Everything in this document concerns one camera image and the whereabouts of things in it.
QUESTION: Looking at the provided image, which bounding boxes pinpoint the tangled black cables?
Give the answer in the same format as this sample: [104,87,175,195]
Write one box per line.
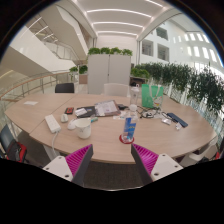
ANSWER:
[136,105,168,120]

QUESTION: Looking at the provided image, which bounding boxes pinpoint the green plant hedge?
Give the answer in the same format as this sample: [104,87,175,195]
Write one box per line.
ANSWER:
[130,61,224,114]

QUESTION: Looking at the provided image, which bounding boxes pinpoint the white power strip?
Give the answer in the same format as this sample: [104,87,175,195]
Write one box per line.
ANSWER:
[44,114,62,134]

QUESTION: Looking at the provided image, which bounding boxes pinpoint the white paper sheet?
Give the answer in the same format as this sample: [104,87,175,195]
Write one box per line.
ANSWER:
[23,100,39,107]

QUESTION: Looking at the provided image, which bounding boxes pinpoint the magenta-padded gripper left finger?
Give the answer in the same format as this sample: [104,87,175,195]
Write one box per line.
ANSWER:
[42,143,94,187]

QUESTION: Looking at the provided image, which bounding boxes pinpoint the white ceramic mug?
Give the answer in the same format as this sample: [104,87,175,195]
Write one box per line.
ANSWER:
[73,117,92,140]

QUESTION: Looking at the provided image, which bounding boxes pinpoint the dark blue notebook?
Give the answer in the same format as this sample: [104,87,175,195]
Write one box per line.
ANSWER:
[166,112,189,128]

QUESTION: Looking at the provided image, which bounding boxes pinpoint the green tote bag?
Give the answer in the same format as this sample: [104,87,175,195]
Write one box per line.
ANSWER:
[140,83,165,109]

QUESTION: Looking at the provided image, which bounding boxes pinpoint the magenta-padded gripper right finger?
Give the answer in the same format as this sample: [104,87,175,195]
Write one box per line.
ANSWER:
[130,143,184,186]

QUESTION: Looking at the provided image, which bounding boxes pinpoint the flat round red coaster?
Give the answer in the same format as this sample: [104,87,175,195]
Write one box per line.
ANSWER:
[118,133,136,145]

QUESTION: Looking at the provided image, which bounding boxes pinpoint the colourful sticker sheet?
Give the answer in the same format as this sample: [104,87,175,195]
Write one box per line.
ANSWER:
[113,111,134,121]

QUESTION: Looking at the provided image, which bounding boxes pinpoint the white computer mouse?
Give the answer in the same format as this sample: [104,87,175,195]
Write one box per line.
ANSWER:
[66,119,78,131]

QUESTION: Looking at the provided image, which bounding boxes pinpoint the clear white-lidded shaker bottle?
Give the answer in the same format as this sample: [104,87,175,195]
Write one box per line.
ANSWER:
[129,84,141,107]

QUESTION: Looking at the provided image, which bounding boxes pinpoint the black and red backpack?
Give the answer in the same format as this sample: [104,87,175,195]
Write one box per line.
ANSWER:
[6,139,28,163]

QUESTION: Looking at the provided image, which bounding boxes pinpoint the black folder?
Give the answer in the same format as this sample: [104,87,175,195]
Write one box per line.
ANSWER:
[75,105,98,119]

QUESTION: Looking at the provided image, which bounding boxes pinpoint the brown planter with plants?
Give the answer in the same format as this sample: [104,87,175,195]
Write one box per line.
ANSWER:
[68,64,89,85]

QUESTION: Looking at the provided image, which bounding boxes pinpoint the wood-railed glass balustrade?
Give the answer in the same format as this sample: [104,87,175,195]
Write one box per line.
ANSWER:
[0,71,71,104]

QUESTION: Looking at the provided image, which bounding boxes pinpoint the white plant-topped cabinet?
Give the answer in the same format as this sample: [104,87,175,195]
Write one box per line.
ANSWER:
[87,46,134,95]

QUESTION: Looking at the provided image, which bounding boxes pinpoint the white chair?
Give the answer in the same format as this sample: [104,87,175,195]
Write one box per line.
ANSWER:
[179,138,219,168]
[103,82,130,98]

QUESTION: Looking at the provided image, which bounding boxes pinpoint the white power strip cable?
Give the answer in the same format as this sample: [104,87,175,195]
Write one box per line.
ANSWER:
[50,130,61,158]

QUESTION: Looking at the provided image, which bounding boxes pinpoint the clear blue-labelled water bottle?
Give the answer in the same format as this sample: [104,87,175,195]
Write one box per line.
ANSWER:
[121,104,139,144]

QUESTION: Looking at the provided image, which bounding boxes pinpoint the dark grey chair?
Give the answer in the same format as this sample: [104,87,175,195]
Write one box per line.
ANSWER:
[0,123,17,156]

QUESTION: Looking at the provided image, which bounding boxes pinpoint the ceiling light strips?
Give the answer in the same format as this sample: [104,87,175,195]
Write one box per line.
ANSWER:
[84,0,164,38]

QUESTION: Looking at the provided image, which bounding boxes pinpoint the black chair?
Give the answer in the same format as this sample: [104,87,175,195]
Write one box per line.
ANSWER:
[54,82,76,94]

